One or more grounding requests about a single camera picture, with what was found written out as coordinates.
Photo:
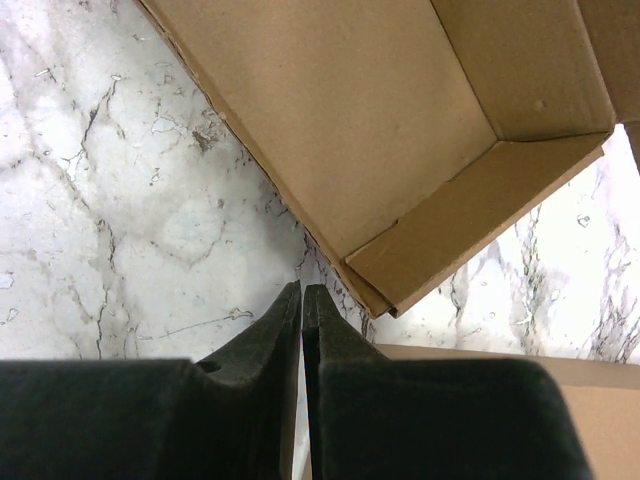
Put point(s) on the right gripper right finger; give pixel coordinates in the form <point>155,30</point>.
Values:
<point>346,392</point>

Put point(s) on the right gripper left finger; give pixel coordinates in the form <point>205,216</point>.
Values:
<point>253,389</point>

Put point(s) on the folded brown cardboard box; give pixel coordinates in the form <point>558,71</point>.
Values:
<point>603,399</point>

